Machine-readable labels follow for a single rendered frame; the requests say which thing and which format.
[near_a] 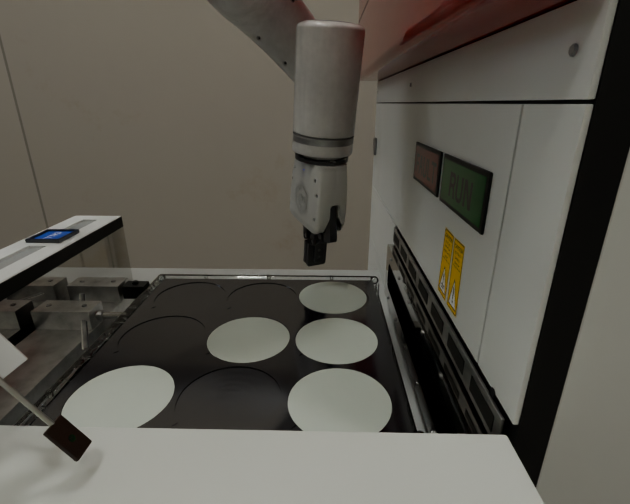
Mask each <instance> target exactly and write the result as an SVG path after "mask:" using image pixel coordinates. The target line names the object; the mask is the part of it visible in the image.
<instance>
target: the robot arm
mask: <svg viewBox="0 0 630 504"><path fill-rule="evenodd" d="M207 1H208V2H209V3H210V4H211V5H212V6H213V7H214V8H215V9H216V10H217V11H218V12H219V13H220V14H221V15H222V16H223V17H224V18H225V19H227V20H228V21H229V22H230V23H232V24H233V25H234V26H236V27H237V28H238V29H239V30H241V31H242V32H243V33H244V34H245V35H247V36H248V37H249V38H250V39H251V40H252V41H253V42H255V43H256V44H257V45H258V46H259V47H260V48H261V49H262V50H263V51H264V52H265V53H266V54H267V55H268V56H269V57H270V58H271V59H272V60H273V61H274V62H275V63H276V64H277V65H278V66H279V67H280V68H281V69H282V70H283V71H284V72H285V73H286V74H287V75H288V76H289V78H290V79H291V80H292V81H293V82H294V111H293V137H292V150H293V151H294V152H296V153H295V161H294V166H293V173H292V182H291V194H290V212H291V213H292V215H293V216H294V217H295V218H296V219H297V220H298V221H299V222H300V223H301V224H302V225H303V236H304V238H305V239H307V240H304V257H303V261H304V262H305V263H306V265H307V266H309V267H310V266H315V265H320V264H324V263H325V261H326V249H327V243H333V242H337V230H338V231H340V230H342V228H343V226H344V221H345V215H346V203H347V164H346V163H347V162H348V158H349V157H348V156H350V155H351V154H352V151H353V141H354V131H355V122H356V112H357V103H358V94H359V84H360V75H361V66H362V57H363V47H364V38H365V29H364V28H363V27H362V26H360V25H358V24H355V23H350V22H344V21H334V20H316V19H315V18H314V16H313V15H312V13H311V12H310V11H309V9H308V8H307V6H306V5H305V4H304V2H303V1H302V0H207Z"/></svg>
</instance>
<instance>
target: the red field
mask: <svg viewBox="0 0 630 504"><path fill-rule="evenodd" d="M438 163H439V155H437V154H435V153H433V152H431V151H428V150H426V149H424V148H422V147H420V146H418V145H416V157H415V168H414V176H415V177H416V178H417V179H419V180H420V181H421V182H422V183H424V184H425V185H426V186H427V187H428V188H430V189H431V190H432V191H433V192H435V190H436V181H437V172H438Z"/></svg>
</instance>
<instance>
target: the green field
mask: <svg viewBox="0 0 630 504"><path fill-rule="evenodd" d="M486 180H487V177H485V176H483V175H481V174H479V173H477V172H474V171H472V170H470V169H468V168H466V167H464V166H461V165H459V164H457V163H455V162H453V161H450V160H448V159H446V158H445V160H444V169H443V177H442V186H441V195H440V197H441V198H442V199H443V200H444V201H446V202H447V203H448V204H449V205H451V206H452V207H453V208H454V209H455V210H457V211H458V212H459V213H460V214H462V215H463V216H464V217H465V218H466V219H468V220H469V221H470V222H471V223H473V224H474V225H475V226H476V227H478V228H479V225H480V219H481V212H482V206H483V199H484V193H485V186H486Z"/></svg>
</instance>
